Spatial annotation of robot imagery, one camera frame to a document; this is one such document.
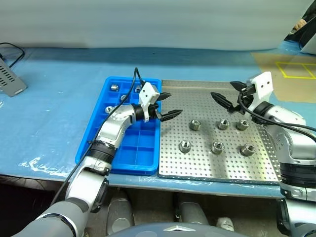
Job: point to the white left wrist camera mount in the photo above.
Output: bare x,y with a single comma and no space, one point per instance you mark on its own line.
148,92

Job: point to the dark rounded shape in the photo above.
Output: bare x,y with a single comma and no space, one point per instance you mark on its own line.
119,212
192,209

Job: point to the metal nut on plate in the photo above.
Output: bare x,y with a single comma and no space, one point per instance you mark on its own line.
242,124
185,146
217,147
223,124
194,124
247,149

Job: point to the perforated metal plate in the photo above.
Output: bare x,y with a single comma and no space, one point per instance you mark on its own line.
197,165

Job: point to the bystander in dark clothing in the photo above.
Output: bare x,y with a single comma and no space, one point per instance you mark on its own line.
306,32

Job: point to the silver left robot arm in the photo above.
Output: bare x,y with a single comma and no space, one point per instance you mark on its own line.
112,128

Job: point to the brown cardboard mat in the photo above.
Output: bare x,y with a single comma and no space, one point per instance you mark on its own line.
266,64

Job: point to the grey vented metal device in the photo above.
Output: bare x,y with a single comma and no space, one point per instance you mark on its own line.
10,79

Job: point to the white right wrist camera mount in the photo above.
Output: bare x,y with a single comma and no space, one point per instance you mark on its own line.
263,86

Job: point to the small white rounded object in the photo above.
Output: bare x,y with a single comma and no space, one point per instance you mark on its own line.
225,223

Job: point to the bystander bare hand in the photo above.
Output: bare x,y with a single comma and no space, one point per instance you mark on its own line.
300,23

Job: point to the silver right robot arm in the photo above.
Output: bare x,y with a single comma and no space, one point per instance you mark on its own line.
291,145

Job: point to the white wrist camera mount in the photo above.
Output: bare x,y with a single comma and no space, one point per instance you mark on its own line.
263,86
148,92

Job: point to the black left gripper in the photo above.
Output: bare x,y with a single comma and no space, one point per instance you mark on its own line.
155,111

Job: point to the blue plastic compartment tray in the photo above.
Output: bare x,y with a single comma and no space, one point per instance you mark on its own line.
145,138

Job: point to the metal nut in tray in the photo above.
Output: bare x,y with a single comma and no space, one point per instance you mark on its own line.
114,87
108,108

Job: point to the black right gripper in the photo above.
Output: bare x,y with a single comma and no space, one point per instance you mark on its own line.
247,95

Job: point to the grey robot torso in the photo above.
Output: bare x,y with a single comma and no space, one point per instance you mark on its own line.
170,229

